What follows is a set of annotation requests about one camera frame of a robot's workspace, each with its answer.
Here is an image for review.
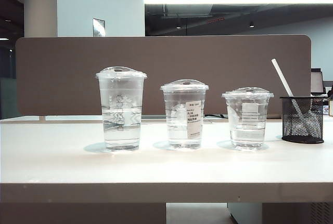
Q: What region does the black mesh pen holder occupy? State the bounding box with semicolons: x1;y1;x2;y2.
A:
279;95;325;144

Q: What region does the large clear plastic cup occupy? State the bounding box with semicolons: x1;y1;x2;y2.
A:
95;65;148;153

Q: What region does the small clear plastic cup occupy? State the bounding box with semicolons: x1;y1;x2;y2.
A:
221;87;275;151

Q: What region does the silver wall sign plate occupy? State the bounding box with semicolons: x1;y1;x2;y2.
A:
92;18;106;37

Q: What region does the brown desk partition panel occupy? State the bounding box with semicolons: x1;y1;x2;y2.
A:
15;34;312;117

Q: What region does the long ceiling light strip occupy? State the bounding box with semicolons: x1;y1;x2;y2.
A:
144;0;333;5

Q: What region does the white drinking straw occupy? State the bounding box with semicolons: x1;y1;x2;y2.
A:
271;58;308;128

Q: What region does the medium clear cup white label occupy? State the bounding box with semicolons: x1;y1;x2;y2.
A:
160;79;210;150

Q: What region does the background computer monitor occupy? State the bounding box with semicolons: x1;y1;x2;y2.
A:
310;69;326;97

